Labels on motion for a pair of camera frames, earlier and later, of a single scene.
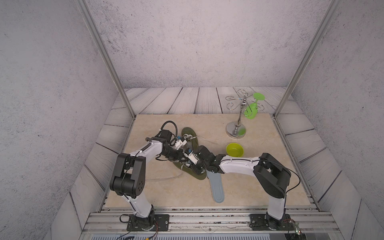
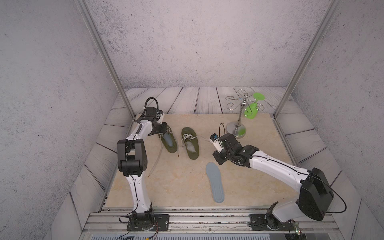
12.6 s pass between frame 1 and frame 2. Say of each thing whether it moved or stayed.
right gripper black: moved
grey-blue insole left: stayed
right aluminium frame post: stayed
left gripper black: moved
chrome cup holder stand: stayed
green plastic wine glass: stayed
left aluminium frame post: stayed
